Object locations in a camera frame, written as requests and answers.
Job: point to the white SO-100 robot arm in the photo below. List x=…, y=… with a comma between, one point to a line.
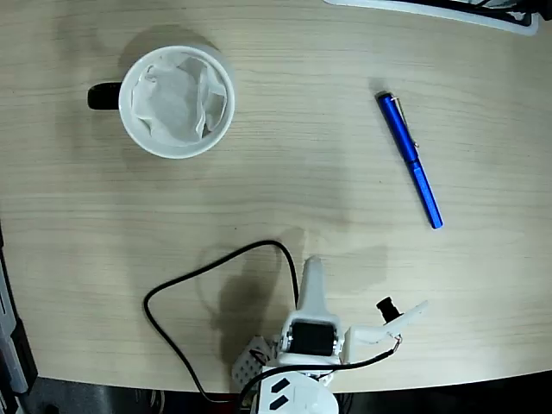
x=302, y=397

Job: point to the crumpled white tissue paper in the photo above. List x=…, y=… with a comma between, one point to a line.
x=172, y=103

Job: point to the blue metallic pen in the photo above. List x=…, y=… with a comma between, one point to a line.
x=403, y=138

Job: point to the black camera on white mount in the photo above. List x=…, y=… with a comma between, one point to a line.
x=366, y=334

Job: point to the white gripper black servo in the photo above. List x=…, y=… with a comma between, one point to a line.
x=311, y=337

